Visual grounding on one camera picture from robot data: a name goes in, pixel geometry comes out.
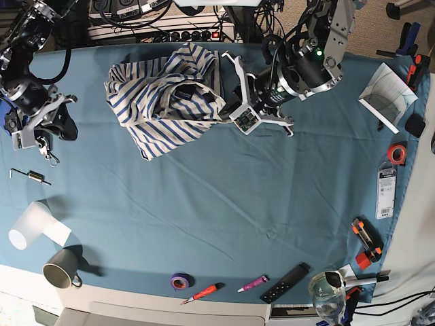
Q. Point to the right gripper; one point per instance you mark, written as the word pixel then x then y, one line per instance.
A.
pixel 60 122

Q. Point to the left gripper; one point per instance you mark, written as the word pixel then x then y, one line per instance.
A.
pixel 259 112

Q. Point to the blue white striped T-shirt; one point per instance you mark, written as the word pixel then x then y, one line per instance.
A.
pixel 167 102

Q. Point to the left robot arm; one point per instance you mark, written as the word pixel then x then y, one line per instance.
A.
pixel 304 62

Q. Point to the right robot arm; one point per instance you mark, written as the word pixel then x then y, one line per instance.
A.
pixel 26 98

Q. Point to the metal keyring clip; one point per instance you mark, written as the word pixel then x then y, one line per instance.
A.
pixel 44 147

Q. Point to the blue block with black knob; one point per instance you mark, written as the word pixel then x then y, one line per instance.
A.
pixel 10 118

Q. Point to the steel hex key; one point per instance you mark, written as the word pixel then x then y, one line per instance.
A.
pixel 14 171

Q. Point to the black power strip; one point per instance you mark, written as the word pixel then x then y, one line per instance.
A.
pixel 184 36

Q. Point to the teal table cloth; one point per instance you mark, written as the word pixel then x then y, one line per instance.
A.
pixel 226 208

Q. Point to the grey ceramic mug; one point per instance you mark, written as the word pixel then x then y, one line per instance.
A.
pixel 61 270

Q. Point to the white grey notebook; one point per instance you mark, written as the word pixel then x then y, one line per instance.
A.
pixel 387 97

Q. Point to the red tape roll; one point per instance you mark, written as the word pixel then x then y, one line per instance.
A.
pixel 397 153

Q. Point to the clear blister pack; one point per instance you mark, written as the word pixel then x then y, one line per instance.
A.
pixel 386 190

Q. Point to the pink glue tube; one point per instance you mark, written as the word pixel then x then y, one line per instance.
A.
pixel 255 283

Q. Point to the black square pad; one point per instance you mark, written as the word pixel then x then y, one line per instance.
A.
pixel 415 125

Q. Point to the orange black spring clamp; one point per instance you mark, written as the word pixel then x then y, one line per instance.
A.
pixel 417 70

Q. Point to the black remote control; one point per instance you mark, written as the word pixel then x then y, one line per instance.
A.
pixel 291 279

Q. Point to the red screwdriver pen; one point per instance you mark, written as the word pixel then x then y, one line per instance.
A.
pixel 205 292

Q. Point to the blue black clamp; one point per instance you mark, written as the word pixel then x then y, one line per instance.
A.
pixel 407 45

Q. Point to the purple tape roll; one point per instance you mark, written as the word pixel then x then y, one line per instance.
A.
pixel 181 281

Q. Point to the orange black bar clamp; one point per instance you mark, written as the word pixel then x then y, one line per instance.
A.
pixel 371 242

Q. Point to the clear wine glass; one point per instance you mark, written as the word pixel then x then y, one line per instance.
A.
pixel 328 296

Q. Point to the black marker pen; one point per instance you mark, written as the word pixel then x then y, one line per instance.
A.
pixel 349 283

